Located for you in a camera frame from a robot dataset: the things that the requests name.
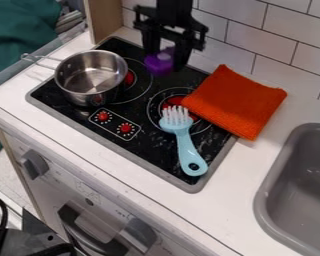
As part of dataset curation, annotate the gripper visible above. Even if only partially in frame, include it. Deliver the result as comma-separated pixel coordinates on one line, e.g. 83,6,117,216
131,5,210,72

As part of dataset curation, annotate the purple toy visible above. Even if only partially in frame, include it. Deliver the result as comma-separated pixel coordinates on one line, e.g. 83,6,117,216
142,46,177,77

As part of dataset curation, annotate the toy stove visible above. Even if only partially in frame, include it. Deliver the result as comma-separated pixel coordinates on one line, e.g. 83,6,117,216
25,35,239,194

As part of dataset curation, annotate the silver pot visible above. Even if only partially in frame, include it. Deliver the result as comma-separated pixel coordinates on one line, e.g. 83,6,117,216
19,49,130,107

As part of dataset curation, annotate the orange cloth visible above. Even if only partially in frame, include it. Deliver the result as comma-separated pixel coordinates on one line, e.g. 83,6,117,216
180,64,289,141

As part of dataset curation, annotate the light blue brush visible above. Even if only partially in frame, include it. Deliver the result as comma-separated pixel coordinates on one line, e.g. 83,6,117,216
157,105,210,177

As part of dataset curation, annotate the toy sink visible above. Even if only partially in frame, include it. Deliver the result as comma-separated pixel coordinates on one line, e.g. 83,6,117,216
252,122,320,256

